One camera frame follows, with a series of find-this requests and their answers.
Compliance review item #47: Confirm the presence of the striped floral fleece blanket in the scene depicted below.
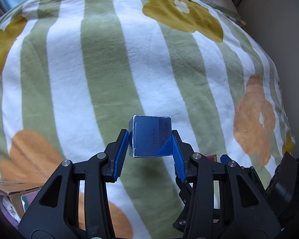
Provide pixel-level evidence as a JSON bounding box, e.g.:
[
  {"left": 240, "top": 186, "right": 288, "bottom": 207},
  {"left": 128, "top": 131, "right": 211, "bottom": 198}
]
[{"left": 0, "top": 0, "right": 295, "bottom": 238}]

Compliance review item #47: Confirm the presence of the open cardboard box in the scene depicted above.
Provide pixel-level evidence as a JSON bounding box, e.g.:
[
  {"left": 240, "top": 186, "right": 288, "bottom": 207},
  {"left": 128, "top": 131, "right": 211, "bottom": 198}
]
[{"left": 0, "top": 179, "right": 43, "bottom": 228}]

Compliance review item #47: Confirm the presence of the black red lipstick tube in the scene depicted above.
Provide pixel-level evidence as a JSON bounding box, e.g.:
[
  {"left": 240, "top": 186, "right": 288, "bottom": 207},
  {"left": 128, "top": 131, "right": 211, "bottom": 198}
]
[{"left": 207, "top": 155, "right": 217, "bottom": 162}]

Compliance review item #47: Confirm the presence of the small blue cardboard box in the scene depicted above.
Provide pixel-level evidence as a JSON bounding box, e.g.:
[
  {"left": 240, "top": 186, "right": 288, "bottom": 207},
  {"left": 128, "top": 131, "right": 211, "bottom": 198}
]
[{"left": 129, "top": 115, "right": 172, "bottom": 158}]

